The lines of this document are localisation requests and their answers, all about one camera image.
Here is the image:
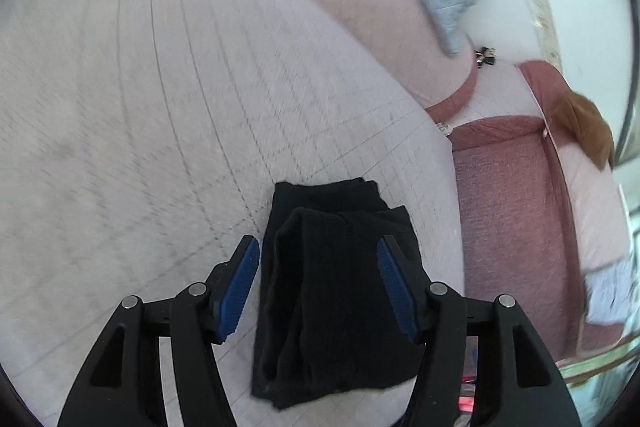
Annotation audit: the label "pink bed headboard cushion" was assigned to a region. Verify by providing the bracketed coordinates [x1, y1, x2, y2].
[425, 61, 631, 360]

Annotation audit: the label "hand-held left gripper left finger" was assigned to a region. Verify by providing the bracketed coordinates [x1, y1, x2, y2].
[57, 235, 261, 427]

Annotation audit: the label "brown cloth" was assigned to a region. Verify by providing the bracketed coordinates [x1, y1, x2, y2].
[549, 89, 616, 170]

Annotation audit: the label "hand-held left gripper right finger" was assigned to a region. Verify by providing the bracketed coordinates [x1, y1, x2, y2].
[376, 234, 583, 427]

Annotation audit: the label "black pants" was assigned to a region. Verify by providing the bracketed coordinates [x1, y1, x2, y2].
[250, 178, 435, 411]

